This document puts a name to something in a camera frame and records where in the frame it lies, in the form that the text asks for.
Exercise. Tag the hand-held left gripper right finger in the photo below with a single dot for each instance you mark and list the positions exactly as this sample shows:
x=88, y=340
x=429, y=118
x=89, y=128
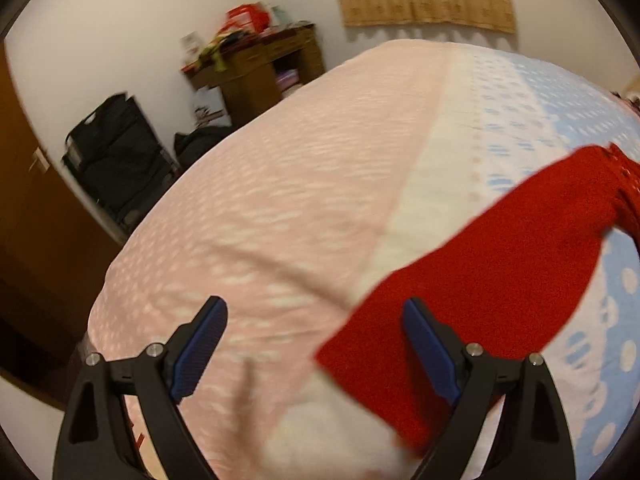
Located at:
x=430, y=355

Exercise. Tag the red knitted garment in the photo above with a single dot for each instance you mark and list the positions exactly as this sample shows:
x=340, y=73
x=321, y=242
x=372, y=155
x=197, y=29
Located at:
x=500, y=270

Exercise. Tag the red box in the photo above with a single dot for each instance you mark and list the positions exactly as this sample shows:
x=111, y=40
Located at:
x=245, y=17

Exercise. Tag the brown wooden door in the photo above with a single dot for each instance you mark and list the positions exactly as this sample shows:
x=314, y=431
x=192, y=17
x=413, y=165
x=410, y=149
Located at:
x=35, y=240

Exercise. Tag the yellow-green cloth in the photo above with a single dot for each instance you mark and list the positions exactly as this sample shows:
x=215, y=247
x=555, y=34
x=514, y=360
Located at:
x=215, y=50

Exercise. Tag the white shopping bag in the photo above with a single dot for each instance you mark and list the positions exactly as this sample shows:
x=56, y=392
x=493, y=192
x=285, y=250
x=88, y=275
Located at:
x=210, y=107

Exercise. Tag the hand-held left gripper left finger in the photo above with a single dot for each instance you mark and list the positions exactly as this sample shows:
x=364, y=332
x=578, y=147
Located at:
x=197, y=355

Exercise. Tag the black backpack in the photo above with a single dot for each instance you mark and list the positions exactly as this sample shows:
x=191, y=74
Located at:
x=200, y=142

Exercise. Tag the pink and blue printed blanket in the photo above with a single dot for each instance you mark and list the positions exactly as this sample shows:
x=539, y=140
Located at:
x=300, y=185

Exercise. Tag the large black bag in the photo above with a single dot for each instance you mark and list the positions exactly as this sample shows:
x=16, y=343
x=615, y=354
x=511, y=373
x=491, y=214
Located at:
x=117, y=155

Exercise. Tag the brown wooden desk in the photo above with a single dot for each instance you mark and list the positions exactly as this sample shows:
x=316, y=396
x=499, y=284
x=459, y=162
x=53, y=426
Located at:
x=250, y=80

